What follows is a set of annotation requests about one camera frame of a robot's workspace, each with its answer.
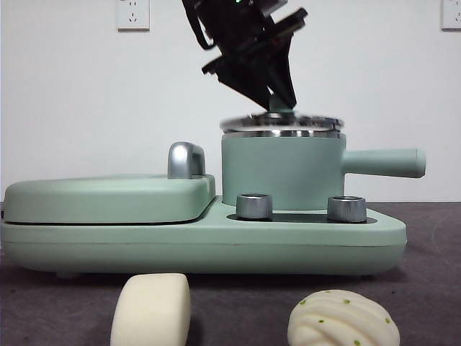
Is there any green pot with side handle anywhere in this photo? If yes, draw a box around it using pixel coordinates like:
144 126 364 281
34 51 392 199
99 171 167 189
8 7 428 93
220 128 427 211

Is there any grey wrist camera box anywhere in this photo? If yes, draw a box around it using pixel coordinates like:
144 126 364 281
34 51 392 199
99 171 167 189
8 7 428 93
265 0 290 15

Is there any plain white steamed bun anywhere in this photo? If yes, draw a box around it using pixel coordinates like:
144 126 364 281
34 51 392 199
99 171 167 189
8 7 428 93
109 272 192 346

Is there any green griddle cover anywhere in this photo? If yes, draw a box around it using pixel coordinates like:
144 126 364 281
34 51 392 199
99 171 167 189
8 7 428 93
3 172 218 226

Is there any green breakfast machine base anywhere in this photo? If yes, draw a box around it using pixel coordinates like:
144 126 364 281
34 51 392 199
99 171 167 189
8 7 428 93
1 196 408 279

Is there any white wall socket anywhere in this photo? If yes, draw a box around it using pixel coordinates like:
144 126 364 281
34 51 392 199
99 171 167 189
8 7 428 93
115 0 151 32
441 0 461 31

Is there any silver griddle cover handle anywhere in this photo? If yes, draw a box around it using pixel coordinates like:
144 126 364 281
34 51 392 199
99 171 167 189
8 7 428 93
167 141 207 180

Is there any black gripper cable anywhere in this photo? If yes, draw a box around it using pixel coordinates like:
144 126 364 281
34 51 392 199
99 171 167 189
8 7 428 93
181 0 214 50

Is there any glass pot lid green knob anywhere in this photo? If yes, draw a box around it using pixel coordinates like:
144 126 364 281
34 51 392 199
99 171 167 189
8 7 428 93
219 94 346 133

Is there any silver control knob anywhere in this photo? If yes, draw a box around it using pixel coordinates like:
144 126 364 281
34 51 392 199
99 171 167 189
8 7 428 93
327 195 364 223
236 193 274 221

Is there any twisted bun with green flecks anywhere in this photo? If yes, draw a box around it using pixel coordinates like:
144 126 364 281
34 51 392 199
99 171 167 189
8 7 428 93
287 289 400 346

